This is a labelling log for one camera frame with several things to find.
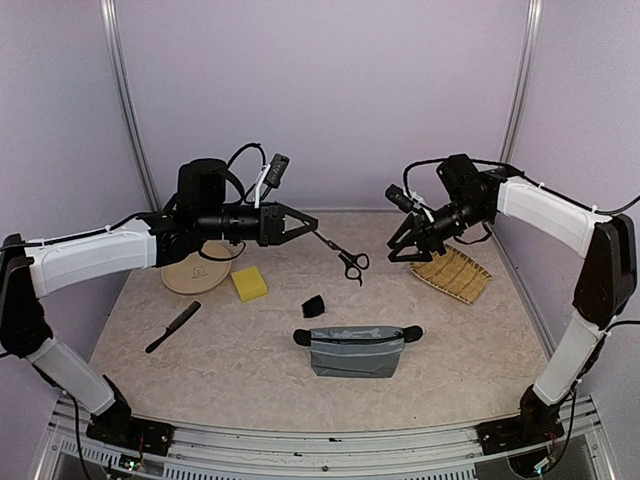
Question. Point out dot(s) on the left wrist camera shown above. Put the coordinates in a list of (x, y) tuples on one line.
[(270, 178)]

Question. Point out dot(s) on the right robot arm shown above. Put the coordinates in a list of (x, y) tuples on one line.
[(590, 253)]

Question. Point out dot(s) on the aluminium frame post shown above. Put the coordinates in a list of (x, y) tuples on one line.
[(522, 79), (109, 16)]

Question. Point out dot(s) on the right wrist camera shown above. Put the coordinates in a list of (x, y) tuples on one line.
[(408, 202)]

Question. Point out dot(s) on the black scissors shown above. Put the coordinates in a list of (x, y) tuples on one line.
[(355, 264)]

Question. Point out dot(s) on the woven bamboo tray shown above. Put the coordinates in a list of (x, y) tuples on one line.
[(455, 274)]

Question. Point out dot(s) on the beige round plate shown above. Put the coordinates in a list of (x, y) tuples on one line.
[(196, 275)]

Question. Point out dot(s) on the black comb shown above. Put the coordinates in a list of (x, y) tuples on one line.
[(175, 325)]

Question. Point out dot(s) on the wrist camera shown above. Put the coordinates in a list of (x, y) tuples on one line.
[(270, 178), (408, 202)]

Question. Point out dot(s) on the left aluminium frame post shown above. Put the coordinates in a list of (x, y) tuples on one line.
[(109, 16)]

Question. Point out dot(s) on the yellow sponge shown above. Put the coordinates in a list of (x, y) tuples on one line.
[(249, 283)]

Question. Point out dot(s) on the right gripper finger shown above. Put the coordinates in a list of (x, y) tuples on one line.
[(406, 233), (407, 254)]

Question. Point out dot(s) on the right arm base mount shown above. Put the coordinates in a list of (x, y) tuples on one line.
[(535, 423)]

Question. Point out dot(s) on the aluminium front rail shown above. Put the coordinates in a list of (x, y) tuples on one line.
[(468, 450)]

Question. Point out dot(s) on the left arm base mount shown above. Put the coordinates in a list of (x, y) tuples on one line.
[(117, 426)]

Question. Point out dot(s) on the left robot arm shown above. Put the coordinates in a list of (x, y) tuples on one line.
[(208, 205)]

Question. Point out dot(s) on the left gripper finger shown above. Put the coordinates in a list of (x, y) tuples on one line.
[(305, 218), (299, 231)]

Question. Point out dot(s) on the grey zip pouch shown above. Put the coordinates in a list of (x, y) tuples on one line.
[(366, 352)]

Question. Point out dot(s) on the black clipper guard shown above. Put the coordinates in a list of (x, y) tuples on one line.
[(313, 307)]

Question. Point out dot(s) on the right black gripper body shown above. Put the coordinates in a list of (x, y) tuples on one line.
[(434, 240)]

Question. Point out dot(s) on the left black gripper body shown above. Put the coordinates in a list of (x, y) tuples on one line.
[(267, 232)]

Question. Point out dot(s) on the right aluminium frame post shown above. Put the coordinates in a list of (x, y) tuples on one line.
[(522, 79)]

